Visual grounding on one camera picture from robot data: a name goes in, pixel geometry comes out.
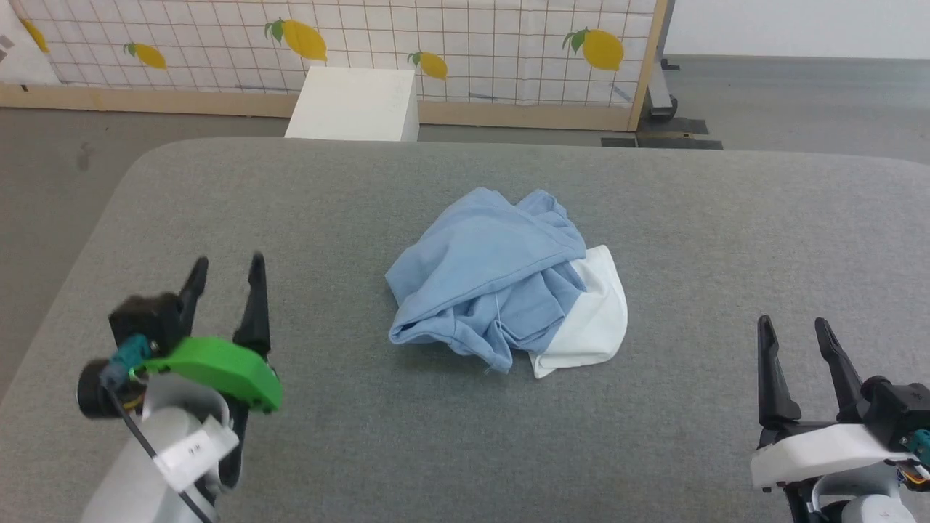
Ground black floor mats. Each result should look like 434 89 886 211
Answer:
601 116 724 150

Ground light blue and white garment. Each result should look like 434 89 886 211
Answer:
385 187 629 380

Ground white box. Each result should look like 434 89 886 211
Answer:
284 67 421 142

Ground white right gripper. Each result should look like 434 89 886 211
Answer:
751 315 909 491

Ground white board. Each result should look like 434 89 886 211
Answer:
0 11 60 86

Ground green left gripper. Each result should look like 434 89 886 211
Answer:
138 252 284 415

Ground grey metal stand foot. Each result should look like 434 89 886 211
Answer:
645 0 681 121

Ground lemon print partition screen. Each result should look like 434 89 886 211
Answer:
0 0 670 132

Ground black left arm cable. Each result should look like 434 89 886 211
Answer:
102 367 215 523

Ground white left cable label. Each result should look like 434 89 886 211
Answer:
154 425 239 493

